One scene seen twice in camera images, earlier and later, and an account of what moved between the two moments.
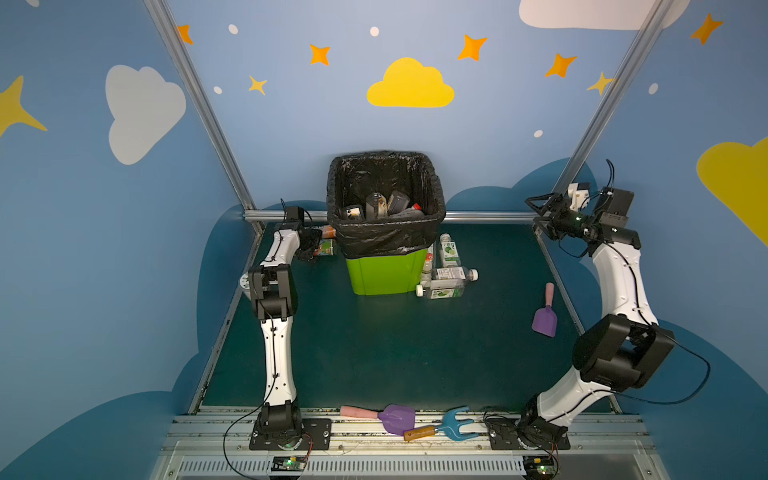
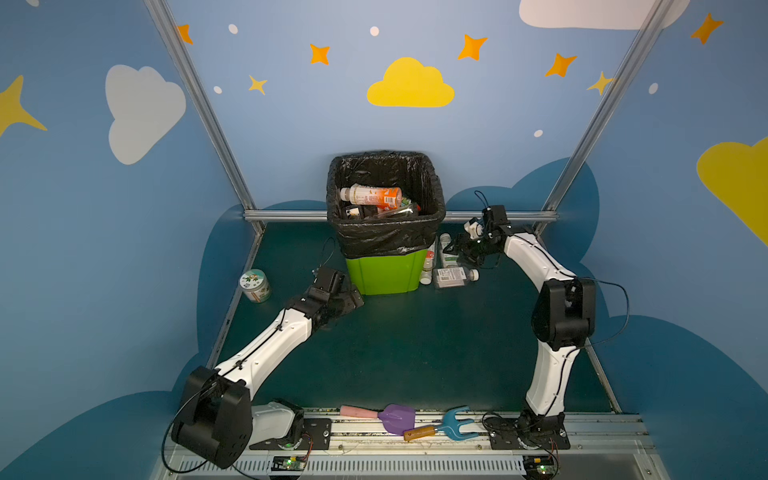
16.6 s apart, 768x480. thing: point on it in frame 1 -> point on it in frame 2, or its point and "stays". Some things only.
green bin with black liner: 385,256 stays
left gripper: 310,244 -> 346,298
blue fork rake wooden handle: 451,426 stays
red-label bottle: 328,232 -> 383,197
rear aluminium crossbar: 450,216 stays
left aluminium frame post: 197,86 stays
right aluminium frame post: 643,39 stays
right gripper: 549,209 -> 470,241
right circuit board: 539,467 stays
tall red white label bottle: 428,269 stays
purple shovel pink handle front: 398,418 stays
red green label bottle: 325,247 -> 408,202
